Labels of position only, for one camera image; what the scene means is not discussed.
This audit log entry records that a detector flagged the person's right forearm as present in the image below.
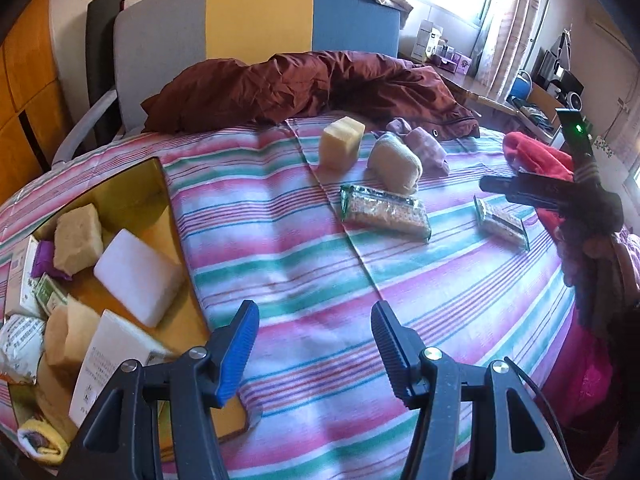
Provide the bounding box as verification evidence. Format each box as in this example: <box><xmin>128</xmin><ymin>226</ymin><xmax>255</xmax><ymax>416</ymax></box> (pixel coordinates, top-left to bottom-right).
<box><xmin>557</xmin><ymin>225</ymin><xmax>640</xmax><ymax>341</ymax></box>

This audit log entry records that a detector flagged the plain beige soap block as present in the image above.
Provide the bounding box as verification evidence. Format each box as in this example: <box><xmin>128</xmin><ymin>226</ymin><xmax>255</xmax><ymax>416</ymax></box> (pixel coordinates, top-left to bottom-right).
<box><xmin>44</xmin><ymin>302</ymin><xmax>103</xmax><ymax>368</ymax></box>

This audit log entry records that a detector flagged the white sponge block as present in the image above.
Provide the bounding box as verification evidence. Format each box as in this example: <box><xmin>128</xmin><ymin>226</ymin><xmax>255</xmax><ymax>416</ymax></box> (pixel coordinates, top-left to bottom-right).
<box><xmin>93</xmin><ymin>228</ymin><xmax>185</xmax><ymax>328</ymax></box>

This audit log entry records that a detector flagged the purple sock roll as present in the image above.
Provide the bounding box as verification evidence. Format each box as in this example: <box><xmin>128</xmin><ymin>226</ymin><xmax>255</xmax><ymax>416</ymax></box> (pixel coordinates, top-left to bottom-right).
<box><xmin>387</xmin><ymin>117</ymin><xmax>451</xmax><ymax>178</ymax></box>

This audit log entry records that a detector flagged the white box with label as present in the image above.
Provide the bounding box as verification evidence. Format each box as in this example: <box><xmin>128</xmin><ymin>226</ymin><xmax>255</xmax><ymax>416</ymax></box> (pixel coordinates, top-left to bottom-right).
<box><xmin>4</xmin><ymin>235</ymin><xmax>46</xmax><ymax>318</ymax></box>

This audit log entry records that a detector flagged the speckled beige soap block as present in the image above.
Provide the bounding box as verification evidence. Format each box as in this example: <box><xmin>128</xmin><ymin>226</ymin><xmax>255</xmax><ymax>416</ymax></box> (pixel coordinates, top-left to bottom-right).
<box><xmin>52</xmin><ymin>203</ymin><xmax>106</xmax><ymax>277</ymax></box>

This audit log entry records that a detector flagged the white snack packet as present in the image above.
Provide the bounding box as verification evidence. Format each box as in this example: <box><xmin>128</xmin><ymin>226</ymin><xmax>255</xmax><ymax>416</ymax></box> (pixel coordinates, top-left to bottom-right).
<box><xmin>0</xmin><ymin>314</ymin><xmax>48</xmax><ymax>386</ymax></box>

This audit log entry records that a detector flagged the purple packet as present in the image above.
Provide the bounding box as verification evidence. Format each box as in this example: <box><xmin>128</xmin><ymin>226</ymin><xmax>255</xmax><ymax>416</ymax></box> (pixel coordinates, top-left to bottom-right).
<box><xmin>31</xmin><ymin>240</ymin><xmax>68</xmax><ymax>281</ymax></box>

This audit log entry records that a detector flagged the golden metal tray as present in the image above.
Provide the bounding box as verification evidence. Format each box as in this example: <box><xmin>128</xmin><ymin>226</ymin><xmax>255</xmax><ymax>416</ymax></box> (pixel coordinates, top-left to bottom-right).
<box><xmin>0</xmin><ymin>156</ymin><xmax>251</xmax><ymax>466</ymax></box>

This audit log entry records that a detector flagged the beige sock roll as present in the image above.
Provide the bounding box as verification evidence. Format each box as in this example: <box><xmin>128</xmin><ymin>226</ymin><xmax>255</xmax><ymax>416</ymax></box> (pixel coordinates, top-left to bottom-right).
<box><xmin>367</xmin><ymin>132</ymin><xmax>423</xmax><ymax>196</ymax></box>

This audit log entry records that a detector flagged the white printed carton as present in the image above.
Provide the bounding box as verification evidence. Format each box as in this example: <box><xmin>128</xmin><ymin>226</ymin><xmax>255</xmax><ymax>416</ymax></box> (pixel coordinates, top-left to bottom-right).
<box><xmin>69</xmin><ymin>309</ymin><xmax>176</xmax><ymax>428</ymax></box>

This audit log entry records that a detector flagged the green striped small box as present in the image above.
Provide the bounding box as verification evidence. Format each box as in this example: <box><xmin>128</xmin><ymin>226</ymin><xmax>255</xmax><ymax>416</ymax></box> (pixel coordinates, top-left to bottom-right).
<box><xmin>32</xmin><ymin>274</ymin><xmax>71</xmax><ymax>317</ymax></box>

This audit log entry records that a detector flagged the grey yellow blue headboard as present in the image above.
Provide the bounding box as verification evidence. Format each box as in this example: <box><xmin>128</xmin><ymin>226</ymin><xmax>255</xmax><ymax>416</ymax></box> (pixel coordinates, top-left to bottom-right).
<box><xmin>50</xmin><ymin>0</ymin><xmax>401</xmax><ymax>166</ymax></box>

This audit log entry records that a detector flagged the orange wooden wardrobe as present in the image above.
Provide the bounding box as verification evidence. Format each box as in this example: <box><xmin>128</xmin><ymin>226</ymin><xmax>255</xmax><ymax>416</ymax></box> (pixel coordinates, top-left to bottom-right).
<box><xmin>0</xmin><ymin>0</ymin><xmax>73</xmax><ymax>206</ymax></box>

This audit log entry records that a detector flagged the white box on sill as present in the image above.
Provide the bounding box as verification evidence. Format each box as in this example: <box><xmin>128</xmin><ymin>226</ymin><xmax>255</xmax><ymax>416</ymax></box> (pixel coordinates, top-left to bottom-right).
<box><xmin>412</xmin><ymin>20</ymin><xmax>446</xmax><ymax>63</ymax></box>

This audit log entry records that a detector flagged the striped bedsheet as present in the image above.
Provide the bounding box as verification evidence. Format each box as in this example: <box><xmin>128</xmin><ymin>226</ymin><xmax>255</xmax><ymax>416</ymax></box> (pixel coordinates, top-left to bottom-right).
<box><xmin>0</xmin><ymin>119</ymin><xmax>591</xmax><ymax>480</ymax></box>

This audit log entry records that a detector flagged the green-edged cracker packet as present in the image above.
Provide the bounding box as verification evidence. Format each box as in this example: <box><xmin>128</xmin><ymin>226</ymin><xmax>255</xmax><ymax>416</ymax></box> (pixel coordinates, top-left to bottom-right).
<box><xmin>339</xmin><ymin>184</ymin><xmax>432</xmax><ymax>243</ymax></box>
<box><xmin>472</xmin><ymin>196</ymin><xmax>531</xmax><ymax>252</ymax></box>

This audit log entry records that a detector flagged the yellow cloth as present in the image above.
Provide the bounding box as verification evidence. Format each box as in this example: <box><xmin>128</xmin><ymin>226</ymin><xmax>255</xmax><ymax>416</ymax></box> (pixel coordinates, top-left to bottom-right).
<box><xmin>17</xmin><ymin>417</ymin><xmax>70</xmax><ymax>466</ymax></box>

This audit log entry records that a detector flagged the maroon duvet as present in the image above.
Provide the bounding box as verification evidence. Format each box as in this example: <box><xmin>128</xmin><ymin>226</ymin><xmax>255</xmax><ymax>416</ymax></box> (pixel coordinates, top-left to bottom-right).
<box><xmin>141</xmin><ymin>50</ymin><xmax>481</xmax><ymax>140</ymax></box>

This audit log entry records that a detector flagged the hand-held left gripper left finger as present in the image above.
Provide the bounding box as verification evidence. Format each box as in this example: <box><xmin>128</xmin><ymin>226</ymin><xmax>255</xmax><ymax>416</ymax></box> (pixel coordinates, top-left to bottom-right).
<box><xmin>57</xmin><ymin>300</ymin><xmax>261</xmax><ymax>480</ymax></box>

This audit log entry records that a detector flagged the pink striped curtain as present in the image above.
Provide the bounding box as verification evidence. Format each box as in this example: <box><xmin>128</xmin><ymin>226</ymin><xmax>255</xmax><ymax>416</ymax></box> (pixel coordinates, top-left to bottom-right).
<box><xmin>472</xmin><ymin>0</ymin><xmax>546</xmax><ymax>103</ymax></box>

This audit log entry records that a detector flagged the wooden desk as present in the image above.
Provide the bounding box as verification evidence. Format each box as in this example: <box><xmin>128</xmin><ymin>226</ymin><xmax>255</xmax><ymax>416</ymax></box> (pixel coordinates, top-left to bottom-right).
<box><xmin>450</xmin><ymin>75</ymin><xmax>566</xmax><ymax>136</ymax></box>

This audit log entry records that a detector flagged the purple box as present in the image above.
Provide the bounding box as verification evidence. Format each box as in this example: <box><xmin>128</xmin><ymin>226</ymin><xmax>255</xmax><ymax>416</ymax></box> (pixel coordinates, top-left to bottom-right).
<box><xmin>432</xmin><ymin>50</ymin><xmax>473</xmax><ymax>77</ymax></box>

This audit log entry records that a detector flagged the black speaker set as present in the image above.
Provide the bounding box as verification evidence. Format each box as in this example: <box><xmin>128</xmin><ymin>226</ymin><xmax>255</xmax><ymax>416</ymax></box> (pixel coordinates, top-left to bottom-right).
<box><xmin>532</xmin><ymin>35</ymin><xmax>586</xmax><ymax>111</ymax></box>

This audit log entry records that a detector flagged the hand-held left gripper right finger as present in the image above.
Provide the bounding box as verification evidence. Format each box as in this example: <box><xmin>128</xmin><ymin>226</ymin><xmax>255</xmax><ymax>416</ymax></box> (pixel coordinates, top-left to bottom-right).
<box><xmin>371</xmin><ymin>301</ymin><xmax>576</xmax><ymax>480</ymax></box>

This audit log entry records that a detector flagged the yellow soap block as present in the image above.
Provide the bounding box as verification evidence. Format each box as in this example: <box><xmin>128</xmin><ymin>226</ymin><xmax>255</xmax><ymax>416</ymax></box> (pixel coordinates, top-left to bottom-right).
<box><xmin>319</xmin><ymin>116</ymin><xmax>366</xmax><ymax>171</ymax></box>

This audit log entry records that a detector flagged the pink clothing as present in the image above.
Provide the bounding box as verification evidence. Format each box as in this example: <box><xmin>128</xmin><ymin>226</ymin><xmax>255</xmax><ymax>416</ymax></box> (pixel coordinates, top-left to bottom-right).
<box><xmin>542</xmin><ymin>232</ymin><xmax>640</xmax><ymax>431</ymax></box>

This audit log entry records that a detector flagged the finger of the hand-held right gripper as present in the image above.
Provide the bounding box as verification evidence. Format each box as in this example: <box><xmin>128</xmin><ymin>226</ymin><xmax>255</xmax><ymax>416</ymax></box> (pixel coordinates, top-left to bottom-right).
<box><xmin>479</xmin><ymin>175</ymin><xmax>569</xmax><ymax>211</ymax></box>
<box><xmin>517</xmin><ymin>171</ymin><xmax>577</xmax><ymax>197</ymax></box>

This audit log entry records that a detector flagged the red cloth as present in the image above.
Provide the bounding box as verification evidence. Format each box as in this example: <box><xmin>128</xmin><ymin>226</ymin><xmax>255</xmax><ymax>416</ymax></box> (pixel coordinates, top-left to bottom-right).
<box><xmin>502</xmin><ymin>131</ymin><xmax>576</xmax><ymax>233</ymax></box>

